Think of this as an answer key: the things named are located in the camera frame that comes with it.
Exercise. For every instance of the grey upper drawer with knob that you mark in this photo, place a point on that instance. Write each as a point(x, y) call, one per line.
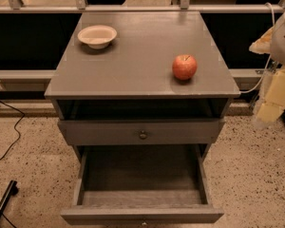
point(141, 132)

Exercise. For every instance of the grey wooden drawer cabinet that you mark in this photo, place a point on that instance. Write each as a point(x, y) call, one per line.
point(133, 79)

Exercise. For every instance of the black metal stand leg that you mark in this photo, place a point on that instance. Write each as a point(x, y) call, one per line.
point(11, 190)

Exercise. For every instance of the white shallow bowl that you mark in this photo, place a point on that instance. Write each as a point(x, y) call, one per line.
point(97, 37)

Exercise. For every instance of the red apple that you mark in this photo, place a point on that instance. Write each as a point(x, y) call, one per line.
point(184, 67)

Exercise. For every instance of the padded gripper body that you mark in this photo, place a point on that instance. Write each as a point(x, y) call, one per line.
point(283, 42)

